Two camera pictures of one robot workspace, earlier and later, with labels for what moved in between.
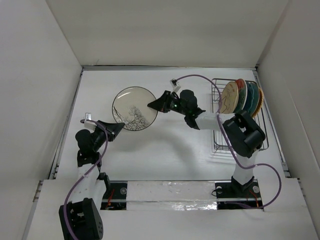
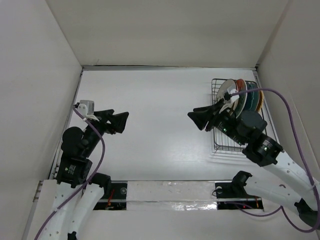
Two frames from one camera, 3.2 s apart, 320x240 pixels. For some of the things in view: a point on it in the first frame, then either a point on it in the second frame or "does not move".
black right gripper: x=161 y=104 → x=201 y=115
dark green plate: x=256 y=98 does not move
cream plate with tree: x=130 y=107 → x=224 y=87
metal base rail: x=178 y=195 does not move
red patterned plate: x=243 y=95 does not move
